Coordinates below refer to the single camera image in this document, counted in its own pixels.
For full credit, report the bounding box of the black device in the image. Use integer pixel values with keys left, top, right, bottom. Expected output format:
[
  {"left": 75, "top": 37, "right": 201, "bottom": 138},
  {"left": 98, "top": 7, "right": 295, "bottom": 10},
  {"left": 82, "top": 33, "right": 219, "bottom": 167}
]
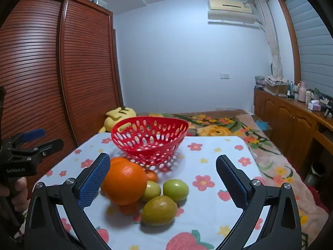
[{"left": 323, "top": 101, "right": 333, "bottom": 118}]

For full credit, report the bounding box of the beige curtain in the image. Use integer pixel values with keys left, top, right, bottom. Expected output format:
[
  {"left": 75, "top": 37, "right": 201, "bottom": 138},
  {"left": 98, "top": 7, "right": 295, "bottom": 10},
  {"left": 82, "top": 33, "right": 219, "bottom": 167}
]
[{"left": 254, "top": 0, "right": 284, "bottom": 77}]

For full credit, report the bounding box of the red perforated plastic basket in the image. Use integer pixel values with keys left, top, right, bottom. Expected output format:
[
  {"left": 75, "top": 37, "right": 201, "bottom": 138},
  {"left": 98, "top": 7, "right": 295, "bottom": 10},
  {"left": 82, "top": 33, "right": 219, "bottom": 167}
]
[{"left": 111, "top": 117, "right": 189, "bottom": 166}]

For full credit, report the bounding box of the wooden cabinet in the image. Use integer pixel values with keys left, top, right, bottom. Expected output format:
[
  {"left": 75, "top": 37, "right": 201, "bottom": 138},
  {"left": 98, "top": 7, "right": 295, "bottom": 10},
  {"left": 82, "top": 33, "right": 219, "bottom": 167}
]
[{"left": 253, "top": 87, "right": 333, "bottom": 172}]

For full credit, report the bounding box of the small mandarin orange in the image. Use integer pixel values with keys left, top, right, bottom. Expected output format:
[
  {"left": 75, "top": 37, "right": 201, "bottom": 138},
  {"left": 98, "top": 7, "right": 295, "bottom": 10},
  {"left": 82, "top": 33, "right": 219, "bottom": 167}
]
[
  {"left": 118, "top": 200, "right": 141, "bottom": 215},
  {"left": 144, "top": 169, "right": 159, "bottom": 183}
]

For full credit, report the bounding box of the pink thermos jug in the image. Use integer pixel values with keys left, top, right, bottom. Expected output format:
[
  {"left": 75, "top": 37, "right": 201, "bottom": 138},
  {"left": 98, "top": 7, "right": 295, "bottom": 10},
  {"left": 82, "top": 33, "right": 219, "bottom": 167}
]
[{"left": 297, "top": 81, "right": 307, "bottom": 102}]

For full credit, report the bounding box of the floral blanket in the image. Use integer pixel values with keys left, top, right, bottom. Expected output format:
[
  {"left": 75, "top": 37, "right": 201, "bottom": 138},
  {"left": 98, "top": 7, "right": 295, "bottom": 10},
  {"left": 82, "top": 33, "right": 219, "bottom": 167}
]
[{"left": 134, "top": 109, "right": 331, "bottom": 250}]

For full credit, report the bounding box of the folded floral cloth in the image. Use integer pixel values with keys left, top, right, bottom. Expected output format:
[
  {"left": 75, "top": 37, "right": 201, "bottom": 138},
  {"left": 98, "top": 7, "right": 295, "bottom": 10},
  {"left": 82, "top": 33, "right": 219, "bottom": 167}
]
[{"left": 265, "top": 75, "right": 290, "bottom": 86}]

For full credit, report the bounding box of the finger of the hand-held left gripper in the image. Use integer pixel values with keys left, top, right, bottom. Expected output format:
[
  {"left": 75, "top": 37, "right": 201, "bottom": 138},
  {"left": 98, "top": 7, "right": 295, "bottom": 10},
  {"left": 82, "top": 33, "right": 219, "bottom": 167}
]
[
  {"left": 4, "top": 128, "right": 46, "bottom": 149},
  {"left": 8, "top": 139, "right": 64, "bottom": 166}
]

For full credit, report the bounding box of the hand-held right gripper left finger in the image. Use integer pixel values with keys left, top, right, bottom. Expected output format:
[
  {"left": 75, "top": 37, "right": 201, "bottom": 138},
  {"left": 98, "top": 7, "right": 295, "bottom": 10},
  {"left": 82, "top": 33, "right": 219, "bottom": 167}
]
[{"left": 24, "top": 152, "right": 112, "bottom": 250}]

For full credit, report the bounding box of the person's left hand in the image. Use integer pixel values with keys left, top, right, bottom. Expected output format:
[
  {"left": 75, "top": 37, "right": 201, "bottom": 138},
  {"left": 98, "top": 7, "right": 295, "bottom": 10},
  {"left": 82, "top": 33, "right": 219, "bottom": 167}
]
[{"left": 0, "top": 177, "right": 31, "bottom": 213}]

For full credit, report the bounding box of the grey window blind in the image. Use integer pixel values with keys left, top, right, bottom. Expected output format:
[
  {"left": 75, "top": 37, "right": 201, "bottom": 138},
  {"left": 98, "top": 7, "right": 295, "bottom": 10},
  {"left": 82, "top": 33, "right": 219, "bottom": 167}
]
[{"left": 282, "top": 0, "right": 333, "bottom": 102}]

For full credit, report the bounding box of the wall air conditioner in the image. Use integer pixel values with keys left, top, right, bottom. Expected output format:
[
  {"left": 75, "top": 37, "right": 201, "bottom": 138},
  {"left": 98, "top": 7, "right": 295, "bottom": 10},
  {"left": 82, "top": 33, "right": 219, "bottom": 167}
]
[{"left": 207, "top": 0, "right": 262, "bottom": 29}]

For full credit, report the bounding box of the small round green jujube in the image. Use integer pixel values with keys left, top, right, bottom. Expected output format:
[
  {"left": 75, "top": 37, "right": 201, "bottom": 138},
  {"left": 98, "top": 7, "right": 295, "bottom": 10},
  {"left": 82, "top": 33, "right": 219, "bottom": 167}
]
[{"left": 163, "top": 179, "right": 189, "bottom": 202}]

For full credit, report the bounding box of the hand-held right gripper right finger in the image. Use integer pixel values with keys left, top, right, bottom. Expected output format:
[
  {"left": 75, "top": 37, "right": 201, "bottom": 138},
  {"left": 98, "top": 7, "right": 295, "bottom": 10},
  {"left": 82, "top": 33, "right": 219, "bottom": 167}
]
[{"left": 215, "top": 154, "right": 303, "bottom": 250}]

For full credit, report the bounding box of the large green jujube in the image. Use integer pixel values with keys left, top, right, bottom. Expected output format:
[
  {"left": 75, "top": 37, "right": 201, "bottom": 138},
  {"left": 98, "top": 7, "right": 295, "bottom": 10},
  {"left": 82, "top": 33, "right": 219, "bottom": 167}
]
[{"left": 141, "top": 195, "right": 178, "bottom": 226}]

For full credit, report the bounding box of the brown slatted wooden wardrobe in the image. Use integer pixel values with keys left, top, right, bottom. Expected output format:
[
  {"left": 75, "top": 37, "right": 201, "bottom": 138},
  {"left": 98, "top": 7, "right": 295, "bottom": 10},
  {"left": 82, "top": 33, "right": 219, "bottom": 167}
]
[{"left": 0, "top": 0, "right": 124, "bottom": 211}]

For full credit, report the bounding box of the dark trash can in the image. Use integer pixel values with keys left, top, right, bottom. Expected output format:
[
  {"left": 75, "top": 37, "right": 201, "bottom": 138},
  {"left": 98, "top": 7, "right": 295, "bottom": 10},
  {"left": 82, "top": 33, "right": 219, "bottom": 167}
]
[{"left": 304, "top": 161, "right": 326, "bottom": 185}]

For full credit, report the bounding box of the yellow plush toy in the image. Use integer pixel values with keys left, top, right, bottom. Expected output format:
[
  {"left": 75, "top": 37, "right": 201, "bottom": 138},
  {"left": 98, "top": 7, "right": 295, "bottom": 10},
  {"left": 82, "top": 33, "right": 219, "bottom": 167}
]
[{"left": 99, "top": 106, "right": 137, "bottom": 134}]

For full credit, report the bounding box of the pink tissue box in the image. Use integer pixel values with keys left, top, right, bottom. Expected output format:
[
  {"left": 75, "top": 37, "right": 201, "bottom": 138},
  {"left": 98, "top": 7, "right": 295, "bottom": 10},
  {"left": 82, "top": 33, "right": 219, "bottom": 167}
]
[{"left": 308, "top": 100, "right": 323, "bottom": 112}]

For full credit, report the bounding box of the yellowish green jujube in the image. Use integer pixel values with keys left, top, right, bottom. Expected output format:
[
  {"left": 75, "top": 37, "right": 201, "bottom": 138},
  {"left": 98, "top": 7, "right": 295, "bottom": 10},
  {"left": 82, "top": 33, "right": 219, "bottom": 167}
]
[{"left": 140, "top": 181, "right": 162, "bottom": 202}]

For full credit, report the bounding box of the white flower print tablecloth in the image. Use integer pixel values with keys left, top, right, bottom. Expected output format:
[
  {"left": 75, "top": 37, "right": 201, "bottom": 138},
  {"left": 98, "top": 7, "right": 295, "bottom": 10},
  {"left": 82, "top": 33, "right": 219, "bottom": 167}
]
[{"left": 19, "top": 132, "right": 271, "bottom": 250}]

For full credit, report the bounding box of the wooden window frame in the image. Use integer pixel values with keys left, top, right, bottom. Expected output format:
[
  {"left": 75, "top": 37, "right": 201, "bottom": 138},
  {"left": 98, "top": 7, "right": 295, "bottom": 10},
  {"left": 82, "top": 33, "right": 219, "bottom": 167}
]
[{"left": 276, "top": 0, "right": 302, "bottom": 84}]

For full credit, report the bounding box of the large orange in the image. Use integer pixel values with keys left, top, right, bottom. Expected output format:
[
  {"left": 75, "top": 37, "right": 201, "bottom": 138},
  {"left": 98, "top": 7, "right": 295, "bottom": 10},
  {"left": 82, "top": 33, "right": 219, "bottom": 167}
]
[
  {"left": 104, "top": 161, "right": 148, "bottom": 206},
  {"left": 101, "top": 157, "right": 128, "bottom": 196}
]

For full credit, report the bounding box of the cardboard box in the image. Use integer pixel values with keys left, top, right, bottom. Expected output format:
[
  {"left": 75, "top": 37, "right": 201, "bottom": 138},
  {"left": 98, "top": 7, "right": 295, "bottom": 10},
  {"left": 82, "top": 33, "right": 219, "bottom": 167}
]
[{"left": 266, "top": 83, "right": 289, "bottom": 95}]

